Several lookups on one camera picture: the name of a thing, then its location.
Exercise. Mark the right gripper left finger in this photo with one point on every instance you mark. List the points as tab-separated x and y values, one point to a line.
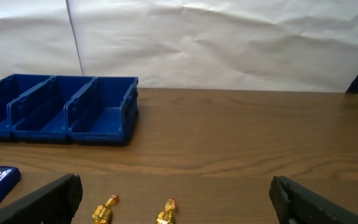
47	202

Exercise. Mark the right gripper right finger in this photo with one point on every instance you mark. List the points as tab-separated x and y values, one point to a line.
303	205

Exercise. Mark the gold candy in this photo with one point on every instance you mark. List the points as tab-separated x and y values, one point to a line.
166	215
102	213

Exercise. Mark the blue tray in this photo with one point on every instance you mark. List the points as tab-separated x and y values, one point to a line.
104	124

